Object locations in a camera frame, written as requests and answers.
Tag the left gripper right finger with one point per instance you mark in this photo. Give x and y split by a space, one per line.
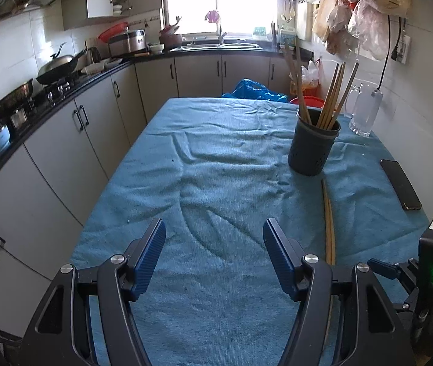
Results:
370 331

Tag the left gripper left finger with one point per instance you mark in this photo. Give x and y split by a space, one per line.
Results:
60 332

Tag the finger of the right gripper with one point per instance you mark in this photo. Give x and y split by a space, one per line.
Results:
384 269

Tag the wooden chopstick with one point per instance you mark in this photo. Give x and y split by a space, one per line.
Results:
330 229

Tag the black smartphone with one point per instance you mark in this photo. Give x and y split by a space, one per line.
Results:
403 188

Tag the dark green utensil holder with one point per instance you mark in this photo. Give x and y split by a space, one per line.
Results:
311 145

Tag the glass beer mug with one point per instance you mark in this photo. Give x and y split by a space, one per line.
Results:
366 107

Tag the chopstick in holder rightmost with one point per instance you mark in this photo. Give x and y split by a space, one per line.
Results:
344 96

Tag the chopstick in holder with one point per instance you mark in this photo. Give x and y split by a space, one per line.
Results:
301 80
334 99
328 96
291 65
344 96

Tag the chopstick in holder leftmost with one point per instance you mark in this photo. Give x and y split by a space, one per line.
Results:
291 65

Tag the chopstick in holder middle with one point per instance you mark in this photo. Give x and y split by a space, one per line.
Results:
328 96

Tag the red plastic basin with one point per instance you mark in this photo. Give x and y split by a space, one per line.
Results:
310 101

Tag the blue towel tablecloth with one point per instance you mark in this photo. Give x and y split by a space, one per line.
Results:
214 170

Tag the chopstick in holder right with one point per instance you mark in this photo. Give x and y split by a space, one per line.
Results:
334 99

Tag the chopstick in holder left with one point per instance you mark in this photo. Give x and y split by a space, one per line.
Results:
301 80

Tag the blue plastic bag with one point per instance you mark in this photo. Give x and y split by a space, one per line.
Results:
252 90

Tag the white clear plastic bag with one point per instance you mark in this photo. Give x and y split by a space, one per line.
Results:
370 27

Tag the black wok with lid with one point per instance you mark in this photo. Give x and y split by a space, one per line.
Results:
58 67

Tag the steel sink faucet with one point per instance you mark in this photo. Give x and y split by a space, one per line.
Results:
221 33

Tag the silver rice cooker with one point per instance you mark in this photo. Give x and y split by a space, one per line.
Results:
127 42

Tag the brown clay pot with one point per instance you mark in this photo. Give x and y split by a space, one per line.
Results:
170 38

